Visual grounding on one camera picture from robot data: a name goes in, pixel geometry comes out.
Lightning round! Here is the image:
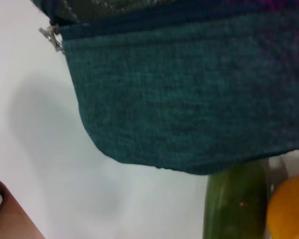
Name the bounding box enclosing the dark teal insulated lunch bag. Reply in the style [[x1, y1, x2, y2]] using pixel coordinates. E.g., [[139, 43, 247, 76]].
[[31, 0, 299, 176]]

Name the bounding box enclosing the green cucumber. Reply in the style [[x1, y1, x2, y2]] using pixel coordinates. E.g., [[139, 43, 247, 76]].
[[203, 159, 269, 239]]

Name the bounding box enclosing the orange yellow pear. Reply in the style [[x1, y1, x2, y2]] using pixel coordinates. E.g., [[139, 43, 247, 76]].
[[266, 173, 299, 239]]

